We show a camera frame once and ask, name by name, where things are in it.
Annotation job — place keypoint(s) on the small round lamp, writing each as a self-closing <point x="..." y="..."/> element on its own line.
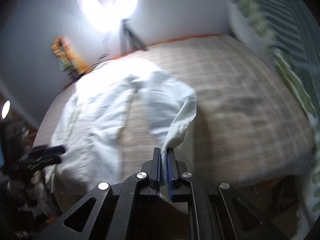
<point x="5" y="109"/>

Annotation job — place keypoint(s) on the black ring light tripod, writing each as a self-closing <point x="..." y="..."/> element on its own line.
<point x="129" y="40"/>

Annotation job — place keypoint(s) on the white ring light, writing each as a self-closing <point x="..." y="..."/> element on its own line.
<point x="104" y="16"/>

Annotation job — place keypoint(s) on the white garment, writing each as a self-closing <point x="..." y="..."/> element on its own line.
<point x="94" y="115"/>

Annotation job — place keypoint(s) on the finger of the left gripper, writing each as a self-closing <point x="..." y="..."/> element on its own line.
<point x="56" y="150"/>
<point x="51" y="160"/>

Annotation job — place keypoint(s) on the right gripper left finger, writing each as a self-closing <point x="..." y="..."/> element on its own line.
<point x="155" y="173"/>

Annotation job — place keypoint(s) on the green leaf patterned pillow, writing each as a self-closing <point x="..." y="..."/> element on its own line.
<point x="288" y="30"/>

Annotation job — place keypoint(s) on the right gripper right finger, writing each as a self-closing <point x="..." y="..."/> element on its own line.
<point x="172" y="173"/>

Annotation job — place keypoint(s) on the beige plaid bed blanket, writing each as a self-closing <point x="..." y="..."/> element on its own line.
<point x="248" y="127"/>

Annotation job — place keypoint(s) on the folded tripod with orange cloth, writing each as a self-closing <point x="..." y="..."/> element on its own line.
<point x="69" y="60"/>

